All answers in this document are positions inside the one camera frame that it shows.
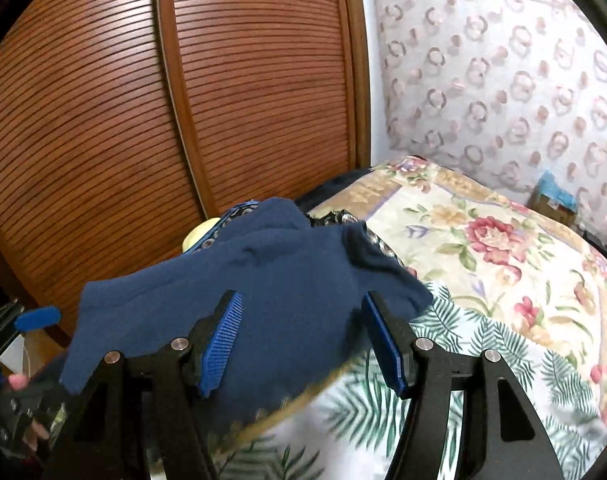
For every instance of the floral bed blanket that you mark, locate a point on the floral bed blanket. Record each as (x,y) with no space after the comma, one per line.
(502,277)

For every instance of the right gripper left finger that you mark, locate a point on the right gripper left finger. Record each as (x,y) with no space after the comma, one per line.
(226,323)

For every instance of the navy blue t-shirt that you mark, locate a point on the navy blue t-shirt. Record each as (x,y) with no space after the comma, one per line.
(302,281)

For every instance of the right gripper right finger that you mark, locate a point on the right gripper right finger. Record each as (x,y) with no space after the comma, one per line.
(380,327)

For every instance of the patterned lace curtain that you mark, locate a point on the patterned lace curtain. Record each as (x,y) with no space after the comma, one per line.
(503,91)

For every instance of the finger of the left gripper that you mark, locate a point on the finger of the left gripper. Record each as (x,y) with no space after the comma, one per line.
(37,319)

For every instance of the wooden louvred wardrobe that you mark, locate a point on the wooden louvred wardrobe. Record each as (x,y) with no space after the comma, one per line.
(124,123)

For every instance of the person's left hand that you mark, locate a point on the person's left hand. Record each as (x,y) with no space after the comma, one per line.
(35,432)

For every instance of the blue box on bed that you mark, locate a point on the blue box on bed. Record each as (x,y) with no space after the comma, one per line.
(550,200)

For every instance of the yellow pillow under cloth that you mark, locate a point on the yellow pillow under cloth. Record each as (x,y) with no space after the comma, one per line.
(198,233)

